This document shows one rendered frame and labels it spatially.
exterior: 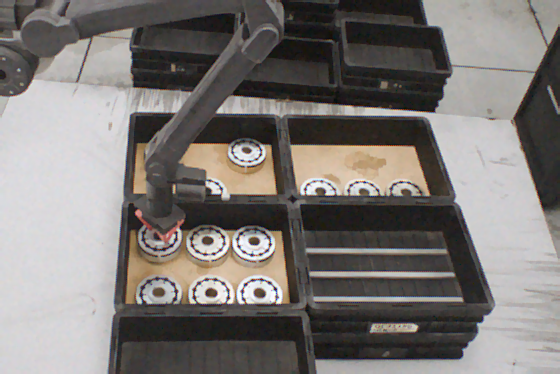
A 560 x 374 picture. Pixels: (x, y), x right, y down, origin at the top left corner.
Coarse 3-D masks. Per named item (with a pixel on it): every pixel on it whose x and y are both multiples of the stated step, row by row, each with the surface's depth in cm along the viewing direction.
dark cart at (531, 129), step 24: (552, 48) 279; (552, 72) 280; (528, 96) 297; (552, 96) 274; (528, 120) 298; (552, 120) 276; (528, 144) 294; (552, 144) 274; (552, 168) 269; (552, 192) 278
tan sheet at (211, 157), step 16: (144, 144) 188; (192, 144) 189; (208, 144) 189; (224, 144) 189; (144, 160) 184; (192, 160) 185; (208, 160) 185; (224, 160) 185; (272, 160) 186; (144, 176) 180; (208, 176) 181; (224, 176) 181; (240, 176) 181; (256, 176) 182; (272, 176) 182; (144, 192) 176; (240, 192) 178; (256, 192) 178; (272, 192) 178
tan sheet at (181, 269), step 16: (176, 256) 163; (128, 272) 159; (144, 272) 159; (160, 272) 159; (176, 272) 160; (192, 272) 160; (208, 272) 160; (224, 272) 160; (240, 272) 160; (256, 272) 161; (272, 272) 161; (128, 288) 156
